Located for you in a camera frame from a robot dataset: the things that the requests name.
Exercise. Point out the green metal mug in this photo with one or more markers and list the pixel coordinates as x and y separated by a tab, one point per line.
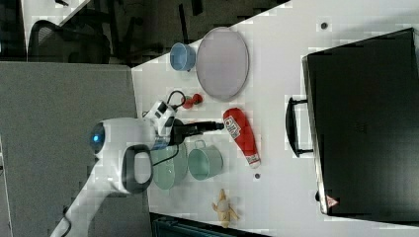
204	161

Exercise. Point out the black office chair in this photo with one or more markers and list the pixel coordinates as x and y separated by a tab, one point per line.
52	43

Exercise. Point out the red ketchup bottle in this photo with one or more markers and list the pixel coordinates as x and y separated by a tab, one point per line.
240	130

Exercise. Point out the peeled banana toy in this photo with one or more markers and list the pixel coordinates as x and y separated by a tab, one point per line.
223	209

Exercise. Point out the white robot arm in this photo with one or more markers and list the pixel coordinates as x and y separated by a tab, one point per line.
124	166

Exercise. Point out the green plastic strainer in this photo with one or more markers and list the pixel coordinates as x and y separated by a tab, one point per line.
170	166

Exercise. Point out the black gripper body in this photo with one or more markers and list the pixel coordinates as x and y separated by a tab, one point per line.
180	131

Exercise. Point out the red strawberry toy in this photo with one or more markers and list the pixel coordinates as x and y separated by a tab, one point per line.
197	99

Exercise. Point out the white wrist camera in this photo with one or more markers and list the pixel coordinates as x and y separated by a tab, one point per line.
162	117

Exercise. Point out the large lilac plate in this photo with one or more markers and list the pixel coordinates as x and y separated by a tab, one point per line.
222	63

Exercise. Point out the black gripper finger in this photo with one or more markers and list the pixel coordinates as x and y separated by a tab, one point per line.
204	126

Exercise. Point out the pink strawberry toy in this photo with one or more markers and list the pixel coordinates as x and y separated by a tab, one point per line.
187	102

